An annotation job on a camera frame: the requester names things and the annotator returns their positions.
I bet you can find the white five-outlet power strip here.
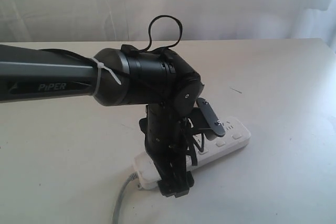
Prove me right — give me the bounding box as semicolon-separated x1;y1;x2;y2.
133;117;251;190

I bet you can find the white backdrop curtain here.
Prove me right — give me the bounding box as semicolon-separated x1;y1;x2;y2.
1;0;335;48

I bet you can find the grey power cable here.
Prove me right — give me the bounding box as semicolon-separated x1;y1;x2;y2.
111;172;140;224

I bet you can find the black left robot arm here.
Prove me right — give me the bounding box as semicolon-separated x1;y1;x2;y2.
1;45;204;197

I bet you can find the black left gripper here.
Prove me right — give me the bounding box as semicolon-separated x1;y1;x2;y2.
139;104;194;198

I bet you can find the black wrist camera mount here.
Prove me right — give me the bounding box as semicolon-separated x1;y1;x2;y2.
188;98;225;141

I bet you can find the white zip tie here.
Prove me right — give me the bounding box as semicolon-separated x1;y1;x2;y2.
91;58;121;96

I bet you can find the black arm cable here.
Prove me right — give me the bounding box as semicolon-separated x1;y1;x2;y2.
39;15;183;88

